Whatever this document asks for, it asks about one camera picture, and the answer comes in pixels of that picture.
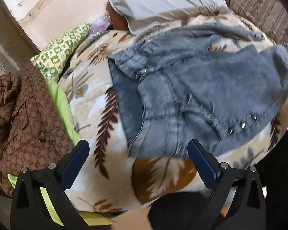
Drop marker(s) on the leaf print blanket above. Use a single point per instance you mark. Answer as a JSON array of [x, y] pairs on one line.
[[91, 95]]

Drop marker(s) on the brown patterned cloth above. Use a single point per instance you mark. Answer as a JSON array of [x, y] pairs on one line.
[[21, 124]]

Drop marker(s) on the reddish brown pillow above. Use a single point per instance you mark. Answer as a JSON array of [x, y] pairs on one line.
[[117, 20]]

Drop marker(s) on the pale grey pillow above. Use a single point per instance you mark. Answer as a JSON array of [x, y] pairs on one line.
[[158, 2]]

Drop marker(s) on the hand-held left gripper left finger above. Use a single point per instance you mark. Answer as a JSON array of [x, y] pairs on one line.
[[73, 165]]

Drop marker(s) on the wooden wardrobe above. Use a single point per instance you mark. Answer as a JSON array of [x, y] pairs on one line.
[[0, 40]]

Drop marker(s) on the lime green sheet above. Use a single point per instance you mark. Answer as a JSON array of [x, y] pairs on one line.
[[62, 105]]

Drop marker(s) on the green patterned pillow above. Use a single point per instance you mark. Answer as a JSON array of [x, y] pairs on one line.
[[60, 50]]

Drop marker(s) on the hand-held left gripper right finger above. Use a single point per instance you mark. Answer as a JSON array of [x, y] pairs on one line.
[[202, 165]]

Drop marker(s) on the grey-blue denim pants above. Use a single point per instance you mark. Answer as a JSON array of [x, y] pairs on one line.
[[182, 88]]

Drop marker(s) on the beige striped cushion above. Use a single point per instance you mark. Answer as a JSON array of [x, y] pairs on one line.
[[261, 7]]

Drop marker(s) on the person's dark clothing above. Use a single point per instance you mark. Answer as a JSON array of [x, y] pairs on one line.
[[283, 172]]

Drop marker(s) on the purple plastic wrap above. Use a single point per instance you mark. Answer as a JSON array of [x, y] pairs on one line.
[[99, 25]]

